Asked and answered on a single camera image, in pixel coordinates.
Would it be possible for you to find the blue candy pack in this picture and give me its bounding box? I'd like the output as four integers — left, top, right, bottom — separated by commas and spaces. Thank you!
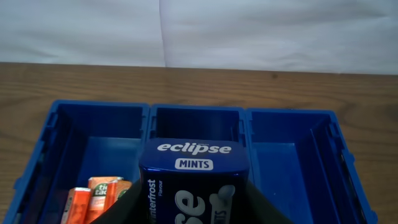
138, 138, 251, 224

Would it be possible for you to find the blue tray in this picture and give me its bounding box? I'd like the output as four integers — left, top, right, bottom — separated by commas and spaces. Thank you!
2, 99, 379, 224

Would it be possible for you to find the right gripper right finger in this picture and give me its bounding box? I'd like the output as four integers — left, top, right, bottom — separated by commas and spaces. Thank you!
241, 180, 295, 224

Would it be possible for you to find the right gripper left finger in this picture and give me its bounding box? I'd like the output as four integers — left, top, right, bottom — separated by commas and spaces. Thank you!
91, 179, 149, 224

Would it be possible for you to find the orange candy box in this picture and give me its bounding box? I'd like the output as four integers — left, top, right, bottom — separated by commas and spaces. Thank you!
83, 176, 133, 224
60, 187, 93, 224

